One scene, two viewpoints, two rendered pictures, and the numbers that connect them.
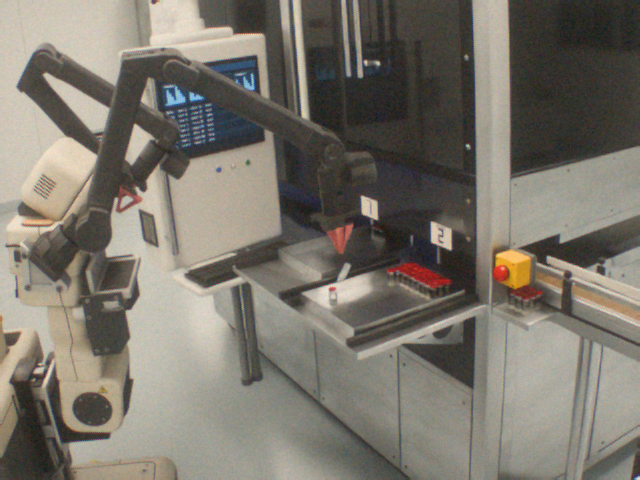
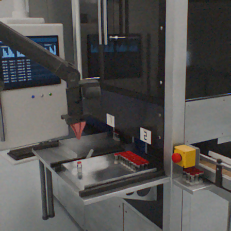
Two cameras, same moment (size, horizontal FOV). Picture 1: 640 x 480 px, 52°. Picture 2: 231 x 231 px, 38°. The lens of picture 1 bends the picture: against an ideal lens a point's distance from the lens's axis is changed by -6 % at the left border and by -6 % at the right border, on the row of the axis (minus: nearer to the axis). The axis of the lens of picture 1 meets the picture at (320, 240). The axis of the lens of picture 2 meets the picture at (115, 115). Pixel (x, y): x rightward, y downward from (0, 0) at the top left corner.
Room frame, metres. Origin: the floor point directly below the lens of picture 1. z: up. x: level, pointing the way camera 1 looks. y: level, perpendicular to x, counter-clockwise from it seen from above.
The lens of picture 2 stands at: (0.26, -0.20, 1.49)
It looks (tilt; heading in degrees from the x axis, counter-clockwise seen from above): 14 degrees down; 0
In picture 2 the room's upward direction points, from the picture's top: 1 degrees counter-clockwise
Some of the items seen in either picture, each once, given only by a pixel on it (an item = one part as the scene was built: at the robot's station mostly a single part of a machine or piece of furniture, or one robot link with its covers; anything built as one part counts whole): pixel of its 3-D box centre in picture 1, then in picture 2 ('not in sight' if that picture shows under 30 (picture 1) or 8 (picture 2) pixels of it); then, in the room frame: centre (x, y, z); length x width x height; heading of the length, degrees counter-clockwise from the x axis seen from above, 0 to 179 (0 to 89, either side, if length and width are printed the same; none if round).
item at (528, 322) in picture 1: (528, 311); (195, 183); (1.56, -0.52, 0.87); 0.14 x 0.13 x 0.02; 119
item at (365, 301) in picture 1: (382, 297); (108, 169); (1.66, -0.15, 0.90); 0.34 x 0.26 x 0.04; 119
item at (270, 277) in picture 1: (359, 283); (99, 161); (1.83, -0.10, 0.87); 0.70 x 0.48 x 0.02; 29
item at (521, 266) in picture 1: (514, 268); (185, 155); (1.56, -0.47, 1.00); 0.08 x 0.07 x 0.07; 119
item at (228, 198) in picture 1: (202, 143); (25, 82); (2.41, 0.38, 1.19); 0.50 x 0.19 x 0.78; 128
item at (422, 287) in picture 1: (415, 284); (129, 163); (1.71, -0.25, 0.90); 0.18 x 0.02 x 0.05; 29
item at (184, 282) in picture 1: (236, 264); (39, 149); (2.25, 0.29, 0.79); 0.45 x 0.28 x 0.03; 128
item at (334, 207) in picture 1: (334, 204); (75, 109); (1.51, -0.04, 1.21); 0.10 x 0.07 x 0.07; 119
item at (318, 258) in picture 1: (347, 252); (96, 144); (2.01, -0.08, 0.90); 0.34 x 0.26 x 0.04; 119
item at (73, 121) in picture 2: (333, 235); (74, 128); (1.50, -0.03, 1.13); 0.07 x 0.07 x 0.09; 29
